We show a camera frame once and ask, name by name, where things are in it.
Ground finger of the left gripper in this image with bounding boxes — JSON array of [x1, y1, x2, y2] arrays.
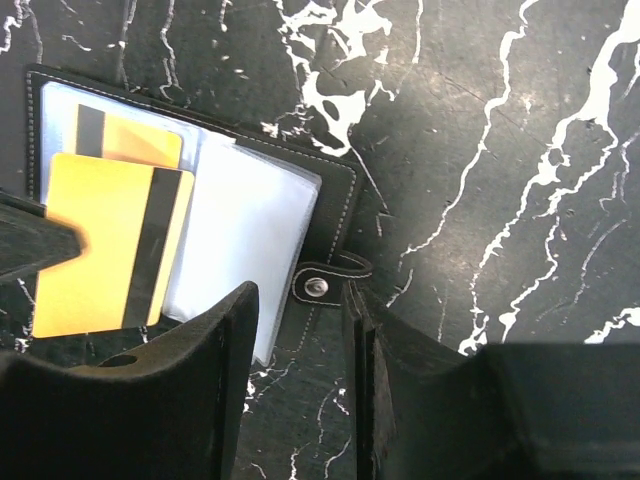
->
[[1, 191, 86, 284]]

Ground black leather card holder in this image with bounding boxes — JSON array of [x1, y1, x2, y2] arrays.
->
[[26, 65, 372, 364]]

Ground gold credit card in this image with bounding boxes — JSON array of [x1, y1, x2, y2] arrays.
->
[[64, 104, 182, 169], [33, 153, 194, 338]]

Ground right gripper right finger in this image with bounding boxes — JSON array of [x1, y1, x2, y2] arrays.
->
[[342, 281, 639, 479]]

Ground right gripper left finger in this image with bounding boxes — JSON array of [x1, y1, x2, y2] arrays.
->
[[1, 282, 259, 479]]

